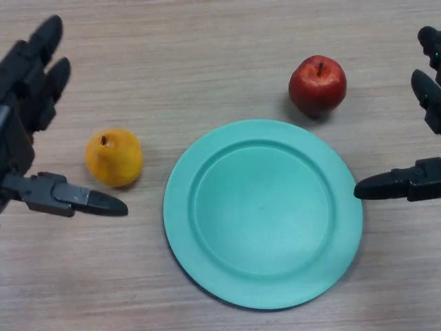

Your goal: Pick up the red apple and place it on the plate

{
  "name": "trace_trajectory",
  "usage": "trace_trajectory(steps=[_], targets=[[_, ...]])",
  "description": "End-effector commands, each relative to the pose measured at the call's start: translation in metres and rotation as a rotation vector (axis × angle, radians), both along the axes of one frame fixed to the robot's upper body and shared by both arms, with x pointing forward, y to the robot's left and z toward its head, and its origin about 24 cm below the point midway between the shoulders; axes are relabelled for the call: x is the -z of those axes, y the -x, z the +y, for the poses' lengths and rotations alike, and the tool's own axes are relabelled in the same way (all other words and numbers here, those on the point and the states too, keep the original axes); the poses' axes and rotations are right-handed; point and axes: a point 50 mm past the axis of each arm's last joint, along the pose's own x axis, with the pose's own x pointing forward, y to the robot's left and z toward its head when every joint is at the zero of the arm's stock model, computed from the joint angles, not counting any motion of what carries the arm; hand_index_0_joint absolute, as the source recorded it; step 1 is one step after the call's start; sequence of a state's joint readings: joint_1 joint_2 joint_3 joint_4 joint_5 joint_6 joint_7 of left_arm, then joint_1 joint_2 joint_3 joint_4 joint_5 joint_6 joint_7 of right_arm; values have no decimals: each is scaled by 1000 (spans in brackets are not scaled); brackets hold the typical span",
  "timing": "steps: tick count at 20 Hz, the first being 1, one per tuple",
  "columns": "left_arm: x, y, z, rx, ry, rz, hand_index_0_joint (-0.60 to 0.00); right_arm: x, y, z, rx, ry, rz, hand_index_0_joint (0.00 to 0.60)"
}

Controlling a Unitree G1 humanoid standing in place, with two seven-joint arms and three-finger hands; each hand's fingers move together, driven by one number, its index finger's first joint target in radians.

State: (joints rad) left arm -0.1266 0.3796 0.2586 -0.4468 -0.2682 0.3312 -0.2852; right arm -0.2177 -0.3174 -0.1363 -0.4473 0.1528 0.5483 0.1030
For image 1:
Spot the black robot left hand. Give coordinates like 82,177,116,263
0,14,129,218

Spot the red apple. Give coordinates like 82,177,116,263
288,54,347,118

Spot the yellow pear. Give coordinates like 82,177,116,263
85,128,144,188

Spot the green round plate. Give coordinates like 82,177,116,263
163,119,364,310

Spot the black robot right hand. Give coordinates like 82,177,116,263
353,26,441,203

